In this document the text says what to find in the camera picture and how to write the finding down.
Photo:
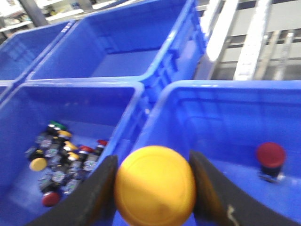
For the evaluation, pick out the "rear right blue bin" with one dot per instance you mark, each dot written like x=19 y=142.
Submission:
x=155 y=42

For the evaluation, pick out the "blue bin with buttons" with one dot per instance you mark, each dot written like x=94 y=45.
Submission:
x=115 y=112

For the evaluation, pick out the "rear left blue bin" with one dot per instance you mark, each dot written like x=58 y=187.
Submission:
x=22 y=52

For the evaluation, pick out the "yellow button in pile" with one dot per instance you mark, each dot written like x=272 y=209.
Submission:
x=38 y=164

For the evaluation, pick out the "red button in pile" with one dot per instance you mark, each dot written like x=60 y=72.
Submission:
x=50 y=199

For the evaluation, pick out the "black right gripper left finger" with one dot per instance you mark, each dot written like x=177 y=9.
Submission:
x=91 y=204

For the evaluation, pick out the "green button in pile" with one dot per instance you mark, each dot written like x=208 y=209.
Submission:
x=56 y=126

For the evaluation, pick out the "blue target bin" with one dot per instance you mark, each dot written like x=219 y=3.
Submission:
x=226 y=121

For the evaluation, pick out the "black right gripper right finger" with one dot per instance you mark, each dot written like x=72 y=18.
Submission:
x=219 y=202

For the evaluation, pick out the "yellow mushroom push button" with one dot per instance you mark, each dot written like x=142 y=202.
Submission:
x=155 y=186

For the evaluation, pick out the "red mushroom push button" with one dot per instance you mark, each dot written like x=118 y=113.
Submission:
x=271 y=157

